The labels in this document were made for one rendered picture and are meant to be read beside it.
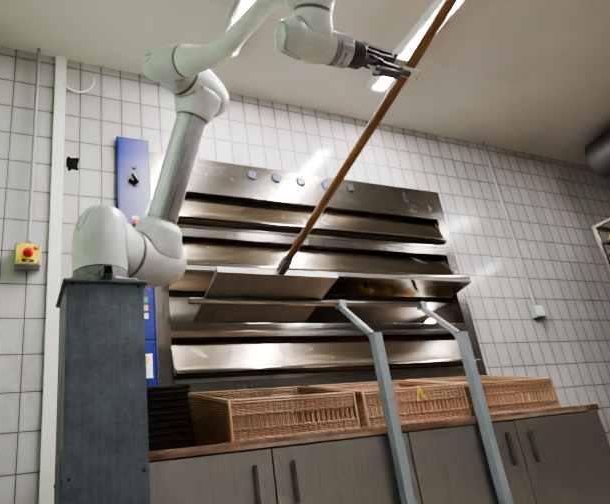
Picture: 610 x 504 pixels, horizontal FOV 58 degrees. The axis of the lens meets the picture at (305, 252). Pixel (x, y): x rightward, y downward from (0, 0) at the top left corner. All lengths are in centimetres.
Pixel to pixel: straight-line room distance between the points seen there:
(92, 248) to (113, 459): 58
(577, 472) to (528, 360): 101
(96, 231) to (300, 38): 78
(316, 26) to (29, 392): 175
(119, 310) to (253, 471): 78
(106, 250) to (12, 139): 136
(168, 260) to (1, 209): 110
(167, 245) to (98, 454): 67
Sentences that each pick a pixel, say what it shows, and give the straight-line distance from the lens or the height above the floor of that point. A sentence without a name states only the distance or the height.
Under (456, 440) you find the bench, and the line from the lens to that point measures 254.
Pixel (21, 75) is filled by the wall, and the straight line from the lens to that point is 318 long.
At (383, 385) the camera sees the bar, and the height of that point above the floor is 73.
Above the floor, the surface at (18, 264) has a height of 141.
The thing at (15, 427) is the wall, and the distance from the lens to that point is 246.
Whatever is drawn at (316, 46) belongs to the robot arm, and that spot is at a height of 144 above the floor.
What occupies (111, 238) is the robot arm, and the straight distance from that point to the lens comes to 170.
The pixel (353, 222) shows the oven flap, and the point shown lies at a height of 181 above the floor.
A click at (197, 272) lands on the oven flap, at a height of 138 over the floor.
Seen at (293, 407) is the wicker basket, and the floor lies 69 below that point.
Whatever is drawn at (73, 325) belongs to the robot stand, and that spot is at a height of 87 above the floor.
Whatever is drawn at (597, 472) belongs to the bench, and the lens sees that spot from 314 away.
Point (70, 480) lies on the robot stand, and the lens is 150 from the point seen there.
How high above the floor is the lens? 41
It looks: 23 degrees up
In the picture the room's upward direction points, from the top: 9 degrees counter-clockwise
